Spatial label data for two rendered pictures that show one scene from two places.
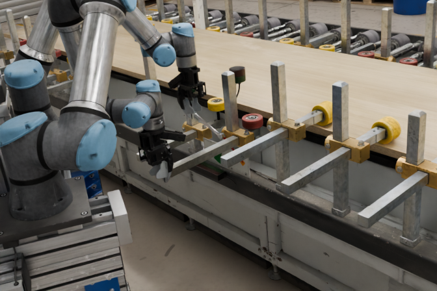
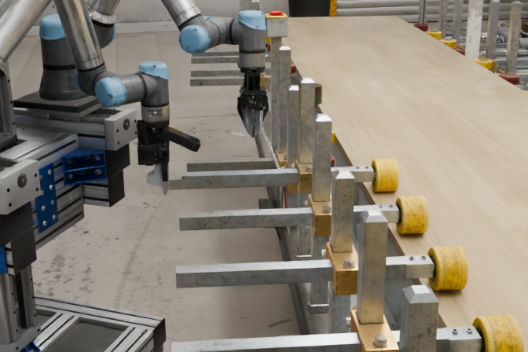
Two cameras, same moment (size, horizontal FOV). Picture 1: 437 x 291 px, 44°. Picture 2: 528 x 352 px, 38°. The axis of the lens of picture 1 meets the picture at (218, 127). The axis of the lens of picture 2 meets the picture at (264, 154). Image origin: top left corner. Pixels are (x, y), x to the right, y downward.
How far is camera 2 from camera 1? 119 cm
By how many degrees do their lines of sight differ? 33
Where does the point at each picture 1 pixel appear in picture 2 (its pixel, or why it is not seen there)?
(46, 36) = not seen: outside the picture
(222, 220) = not seen: hidden behind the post
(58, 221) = not seen: outside the picture
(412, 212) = (331, 324)
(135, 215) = not seen: hidden behind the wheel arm
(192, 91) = (247, 99)
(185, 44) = (246, 36)
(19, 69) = (51, 19)
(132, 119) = (101, 96)
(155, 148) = (148, 144)
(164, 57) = (188, 41)
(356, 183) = (397, 291)
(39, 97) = (61, 53)
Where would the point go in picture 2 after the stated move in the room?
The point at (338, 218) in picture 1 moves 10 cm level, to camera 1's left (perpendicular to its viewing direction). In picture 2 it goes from (305, 313) to (269, 300)
